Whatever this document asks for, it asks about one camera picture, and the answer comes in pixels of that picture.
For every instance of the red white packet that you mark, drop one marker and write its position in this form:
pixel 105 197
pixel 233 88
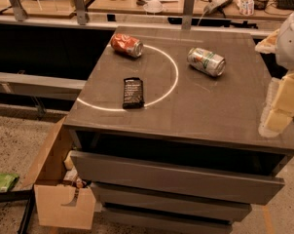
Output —
pixel 246 7

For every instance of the green snack packet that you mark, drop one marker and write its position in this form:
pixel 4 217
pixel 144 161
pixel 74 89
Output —
pixel 7 182

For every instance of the red soda can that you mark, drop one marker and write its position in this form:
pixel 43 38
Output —
pixel 126 44

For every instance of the grey drawer cabinet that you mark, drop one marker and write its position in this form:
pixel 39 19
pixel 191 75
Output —
pixel 191 159

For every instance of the grey metal bracket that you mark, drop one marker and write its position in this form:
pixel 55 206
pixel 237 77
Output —
pixel 81 12
pixel 187 14
pixel 19 12

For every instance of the grey metal bracket middle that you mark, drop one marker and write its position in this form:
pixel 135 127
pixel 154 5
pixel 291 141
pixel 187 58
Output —
pixel 81 12

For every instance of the black mesh cup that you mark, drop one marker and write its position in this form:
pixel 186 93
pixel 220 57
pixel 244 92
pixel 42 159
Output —
pixel 260 4

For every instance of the cardboard box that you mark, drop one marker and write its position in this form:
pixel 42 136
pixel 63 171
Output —
pixel 58 204

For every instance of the grey metal bracket right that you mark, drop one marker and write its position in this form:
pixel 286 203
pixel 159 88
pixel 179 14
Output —
pixel 187 14

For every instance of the black snack bar wrapper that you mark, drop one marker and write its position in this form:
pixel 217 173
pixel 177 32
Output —
pixel 133 93

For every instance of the white bowl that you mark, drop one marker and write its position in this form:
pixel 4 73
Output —
pixel 153 6

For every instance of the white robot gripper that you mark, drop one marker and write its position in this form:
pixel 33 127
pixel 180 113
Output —
pixel 291 44

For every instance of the grey power strip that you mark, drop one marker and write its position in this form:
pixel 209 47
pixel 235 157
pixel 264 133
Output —
pixel 214 5

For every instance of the silver green 7up can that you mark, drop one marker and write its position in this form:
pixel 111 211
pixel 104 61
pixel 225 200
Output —
pixel 206 61

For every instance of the grey metal bracket left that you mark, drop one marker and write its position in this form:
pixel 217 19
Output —
pixel 19 12

